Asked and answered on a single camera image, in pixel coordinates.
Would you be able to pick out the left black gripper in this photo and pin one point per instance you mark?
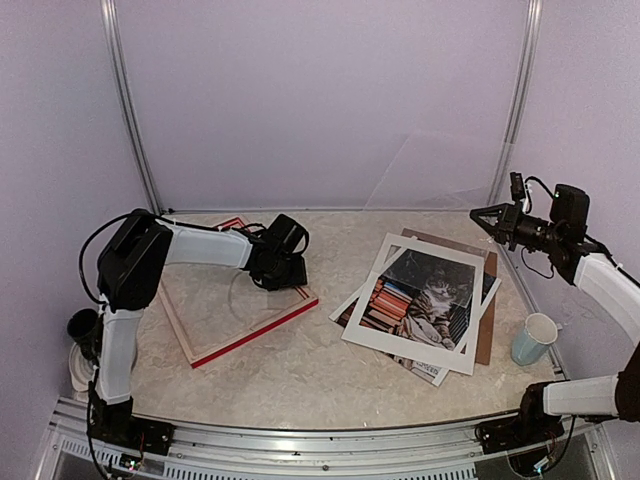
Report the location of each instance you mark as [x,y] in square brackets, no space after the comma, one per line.
[299,278]

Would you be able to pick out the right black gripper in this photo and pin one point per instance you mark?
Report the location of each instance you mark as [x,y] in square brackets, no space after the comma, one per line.
[508,224]

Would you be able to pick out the clear glass pane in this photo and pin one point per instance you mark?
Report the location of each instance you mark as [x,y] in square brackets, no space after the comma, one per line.
[436,170]

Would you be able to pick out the red wooden picture frame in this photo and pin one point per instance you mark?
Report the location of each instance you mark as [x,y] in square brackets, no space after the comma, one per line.
[214,310]

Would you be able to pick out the brown backing board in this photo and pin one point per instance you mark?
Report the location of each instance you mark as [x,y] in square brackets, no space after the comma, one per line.
[490,287]

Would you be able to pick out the cat photo print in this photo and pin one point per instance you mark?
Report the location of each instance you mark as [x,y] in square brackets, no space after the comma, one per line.
[415,310]

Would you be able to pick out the white mat board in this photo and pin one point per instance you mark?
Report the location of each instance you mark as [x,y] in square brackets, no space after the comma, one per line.
[415,300]

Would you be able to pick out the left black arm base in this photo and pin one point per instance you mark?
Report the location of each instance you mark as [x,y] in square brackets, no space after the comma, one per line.
[116,424]

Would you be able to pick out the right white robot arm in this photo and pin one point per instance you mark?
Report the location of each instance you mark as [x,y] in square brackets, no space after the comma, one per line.
[587,265]

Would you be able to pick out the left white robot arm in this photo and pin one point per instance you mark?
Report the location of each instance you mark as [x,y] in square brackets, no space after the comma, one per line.
[130,267]

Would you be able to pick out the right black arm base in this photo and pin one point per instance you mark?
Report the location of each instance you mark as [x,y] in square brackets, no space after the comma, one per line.
[530,425]

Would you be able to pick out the light blue paper cup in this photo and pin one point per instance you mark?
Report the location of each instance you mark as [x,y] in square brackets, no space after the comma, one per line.
[535,338]

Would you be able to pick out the black cup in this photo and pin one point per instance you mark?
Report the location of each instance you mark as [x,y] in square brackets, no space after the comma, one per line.
[85,328]

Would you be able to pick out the white plate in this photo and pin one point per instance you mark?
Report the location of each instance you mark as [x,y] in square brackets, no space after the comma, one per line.
[80,370]

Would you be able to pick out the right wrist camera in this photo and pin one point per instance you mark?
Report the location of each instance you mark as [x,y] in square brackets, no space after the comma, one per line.
[570,207]

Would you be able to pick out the right aluminium corner post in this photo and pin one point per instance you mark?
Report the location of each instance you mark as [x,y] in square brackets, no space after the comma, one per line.
[519,98]

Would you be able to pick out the aluminium corner post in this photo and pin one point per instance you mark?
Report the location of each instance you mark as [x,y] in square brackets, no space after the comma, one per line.
[108,9]
[519,98]

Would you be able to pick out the aluminium front rail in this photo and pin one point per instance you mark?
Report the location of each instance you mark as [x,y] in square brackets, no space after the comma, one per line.
[200,451]

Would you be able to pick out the left aluminium corner post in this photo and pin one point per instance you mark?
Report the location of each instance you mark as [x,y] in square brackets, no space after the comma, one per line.
[108,9]

